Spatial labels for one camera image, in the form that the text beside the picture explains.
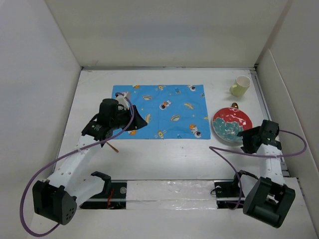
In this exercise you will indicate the copper spoon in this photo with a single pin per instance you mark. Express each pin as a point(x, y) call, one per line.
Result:
point(235, 105)

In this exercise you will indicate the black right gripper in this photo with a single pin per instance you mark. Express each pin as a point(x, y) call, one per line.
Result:
point(246, 134)

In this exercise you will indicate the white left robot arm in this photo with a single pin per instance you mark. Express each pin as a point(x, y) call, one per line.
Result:
point(58, 197)

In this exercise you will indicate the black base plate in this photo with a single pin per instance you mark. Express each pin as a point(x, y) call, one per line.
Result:
point(226, 194)
point(115, 199)

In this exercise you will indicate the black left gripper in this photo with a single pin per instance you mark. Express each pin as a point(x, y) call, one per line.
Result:
point(138, 122)

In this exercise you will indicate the blue space-print cloth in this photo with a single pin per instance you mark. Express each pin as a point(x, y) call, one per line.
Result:
point(171, 111)

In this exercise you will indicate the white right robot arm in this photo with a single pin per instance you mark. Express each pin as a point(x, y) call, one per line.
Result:
point(269, 199)

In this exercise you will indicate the red and teal plate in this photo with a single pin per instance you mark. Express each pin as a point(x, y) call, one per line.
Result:
point(228, 122)

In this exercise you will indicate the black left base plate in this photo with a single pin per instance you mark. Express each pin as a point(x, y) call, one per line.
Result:
point(115, 199)

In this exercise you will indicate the pale yellow mug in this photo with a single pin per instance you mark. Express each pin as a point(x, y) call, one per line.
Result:
point(241, 85)

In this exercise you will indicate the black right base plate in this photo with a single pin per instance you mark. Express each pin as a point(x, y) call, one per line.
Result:
point(226, 194)

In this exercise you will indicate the copper fork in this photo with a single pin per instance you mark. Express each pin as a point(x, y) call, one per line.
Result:
point(112, 147)

